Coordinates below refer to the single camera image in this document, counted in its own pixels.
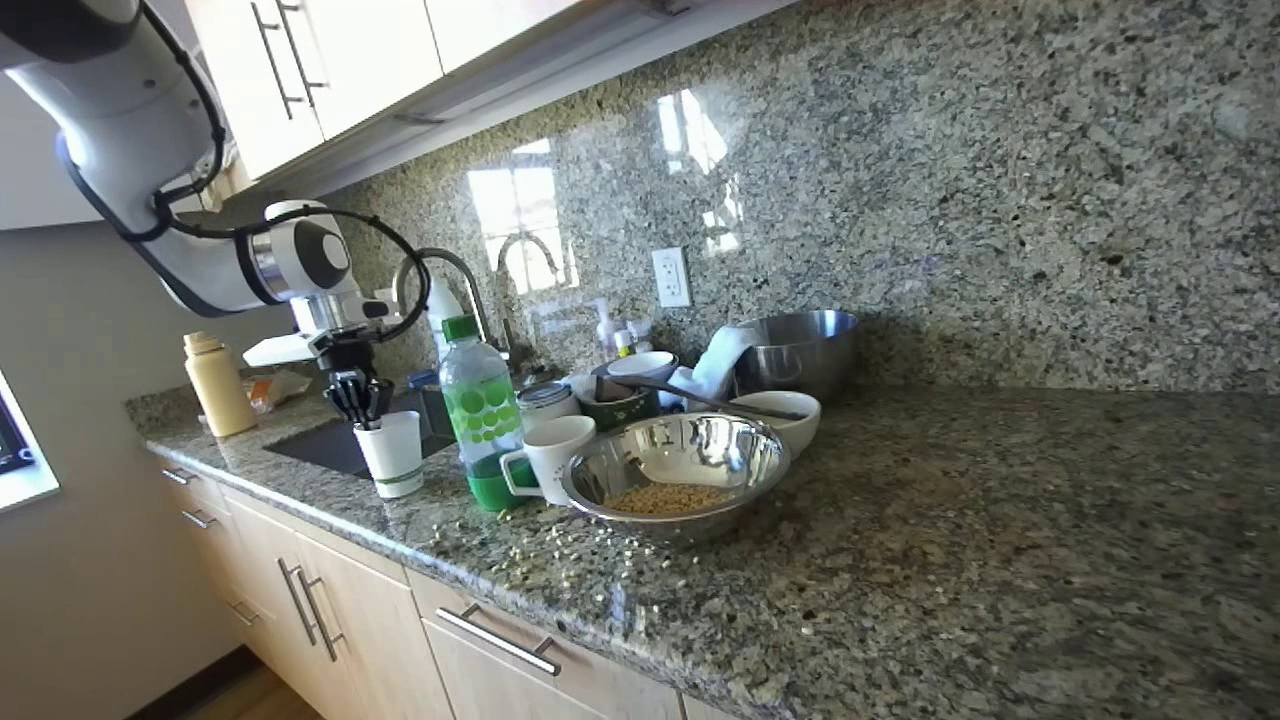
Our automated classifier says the beige plastic bottle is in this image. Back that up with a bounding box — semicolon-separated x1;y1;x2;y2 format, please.
179;328;261;445

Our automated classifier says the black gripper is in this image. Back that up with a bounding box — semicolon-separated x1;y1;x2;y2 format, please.
310;328;402;434

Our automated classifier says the metal cabinet door handle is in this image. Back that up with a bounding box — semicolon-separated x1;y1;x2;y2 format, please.
298;570;350;667

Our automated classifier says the wooden base cabinet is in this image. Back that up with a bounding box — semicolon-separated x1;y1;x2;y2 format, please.
143;453;698;720

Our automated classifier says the metal upper cabinet handle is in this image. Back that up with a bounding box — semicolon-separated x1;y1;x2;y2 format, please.
247;0;291;128
272;0;332;114

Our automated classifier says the orange sponge packet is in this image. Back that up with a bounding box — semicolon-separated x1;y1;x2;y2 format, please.
237;368;319;415

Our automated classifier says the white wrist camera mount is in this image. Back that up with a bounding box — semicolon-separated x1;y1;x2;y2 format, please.
239;328;319;373

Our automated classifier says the white framed screen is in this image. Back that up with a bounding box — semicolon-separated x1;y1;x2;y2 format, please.
0;373;64;520

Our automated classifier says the white ceramic bowl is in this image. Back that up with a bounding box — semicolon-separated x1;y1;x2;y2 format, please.
726;384;823;461
603;349;682;393

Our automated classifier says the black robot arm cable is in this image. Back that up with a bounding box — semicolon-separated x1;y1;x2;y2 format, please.
57;123;435;354

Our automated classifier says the white tilted plate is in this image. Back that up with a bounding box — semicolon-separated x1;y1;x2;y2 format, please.
661;323;760;410

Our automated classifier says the steel kitchen sink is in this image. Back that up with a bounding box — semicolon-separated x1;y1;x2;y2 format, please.
261;384;459;489

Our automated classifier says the silver metal dish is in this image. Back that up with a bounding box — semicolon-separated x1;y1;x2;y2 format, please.
555;410;798;540

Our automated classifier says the white paper cup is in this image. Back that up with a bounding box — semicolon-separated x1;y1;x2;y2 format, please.
350;405;434;506

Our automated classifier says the white wall outlet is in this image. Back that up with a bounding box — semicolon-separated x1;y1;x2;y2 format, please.
650;244;698;318

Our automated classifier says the white wall cabinet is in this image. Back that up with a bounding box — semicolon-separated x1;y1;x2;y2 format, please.
0;78;96;239

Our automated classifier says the dark small bowl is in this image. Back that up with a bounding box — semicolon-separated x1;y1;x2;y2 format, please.
569;373;661;434

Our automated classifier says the dark metal pot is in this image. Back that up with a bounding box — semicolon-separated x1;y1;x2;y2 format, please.
730;303;860;402

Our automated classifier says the green plastic bottle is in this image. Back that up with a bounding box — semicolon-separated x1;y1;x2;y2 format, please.
435;314;532;520

